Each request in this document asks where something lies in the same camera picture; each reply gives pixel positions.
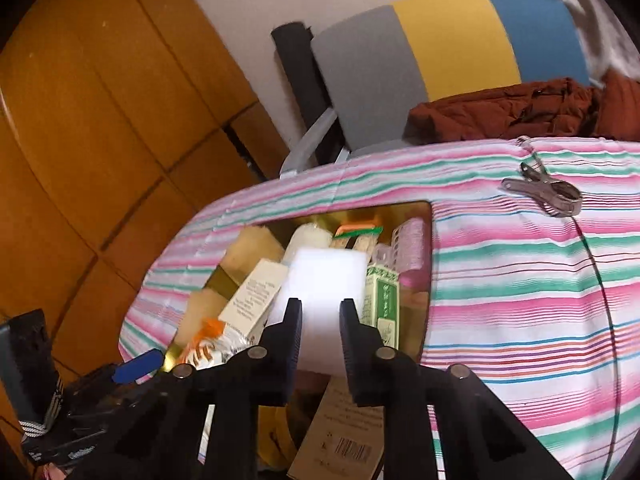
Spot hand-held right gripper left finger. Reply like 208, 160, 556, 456
100, 297, 304, 480

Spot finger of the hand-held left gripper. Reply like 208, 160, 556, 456
112, 349, 166, 385

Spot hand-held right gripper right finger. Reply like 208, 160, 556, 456
339, 297, 576, 480

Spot white sponge block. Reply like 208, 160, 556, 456
265, 247, 373, 378

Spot orange white snack packet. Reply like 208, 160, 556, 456
177, 317, 256, 368

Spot beige barcode box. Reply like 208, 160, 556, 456
287, 375, 387, 480

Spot green yellow cracker packet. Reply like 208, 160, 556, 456
327, 217, 385, 261

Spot pink hair roller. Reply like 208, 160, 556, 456
370, 217, 432, 291

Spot maroon gold-lined box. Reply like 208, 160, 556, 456
162, 201, 433, 480

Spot green white carton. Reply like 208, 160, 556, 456
361, 266, 402, 351

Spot cream text box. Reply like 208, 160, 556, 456
217, 258, 291, 343

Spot cream rolled towel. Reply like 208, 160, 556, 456
282, 222, 333, 267

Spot striped tablecloth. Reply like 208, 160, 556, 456
119, 136, 640, 480

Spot stainless steel clip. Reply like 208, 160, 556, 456
501, 161, 584, 218

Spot yellow wooden cabinet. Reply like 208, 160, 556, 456
0, 0, 296, 391

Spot rust brown cloth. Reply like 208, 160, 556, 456
407, 69, 640, 142

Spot grey yellow blue chair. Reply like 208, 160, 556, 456
271, 0, 591, 178

